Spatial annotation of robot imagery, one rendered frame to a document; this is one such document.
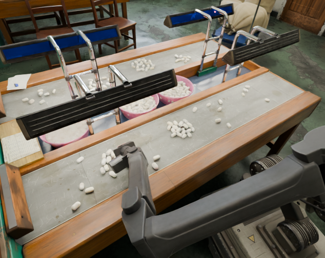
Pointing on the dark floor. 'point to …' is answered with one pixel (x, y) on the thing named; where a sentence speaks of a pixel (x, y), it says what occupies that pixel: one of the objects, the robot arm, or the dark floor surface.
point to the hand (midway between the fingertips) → (120, 149)
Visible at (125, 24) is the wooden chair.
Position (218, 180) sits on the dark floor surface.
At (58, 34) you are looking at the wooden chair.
